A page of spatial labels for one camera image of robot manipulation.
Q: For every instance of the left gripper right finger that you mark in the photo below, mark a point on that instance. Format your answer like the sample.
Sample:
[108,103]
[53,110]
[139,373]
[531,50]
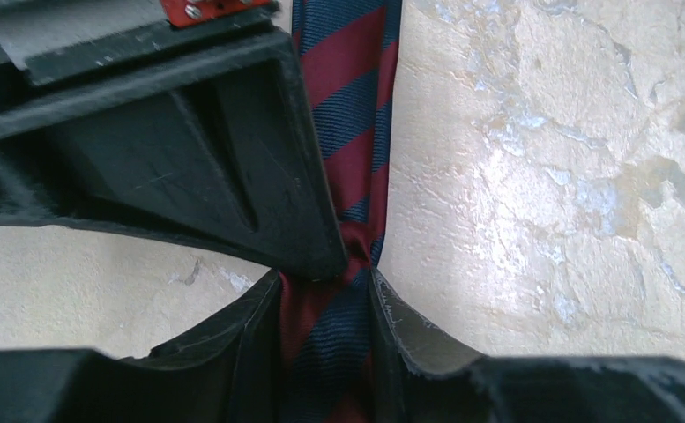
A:
[423,374]

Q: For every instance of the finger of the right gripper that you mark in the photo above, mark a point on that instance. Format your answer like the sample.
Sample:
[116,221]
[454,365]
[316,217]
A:
[214,150]

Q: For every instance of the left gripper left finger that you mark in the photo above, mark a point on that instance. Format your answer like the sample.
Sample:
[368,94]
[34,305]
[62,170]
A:
[224,369]

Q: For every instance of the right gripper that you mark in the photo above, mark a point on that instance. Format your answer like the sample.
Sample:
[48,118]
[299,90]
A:
[76,51]

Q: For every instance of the red navy striped tie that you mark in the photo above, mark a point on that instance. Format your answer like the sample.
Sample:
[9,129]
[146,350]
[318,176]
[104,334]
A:
[349,53]

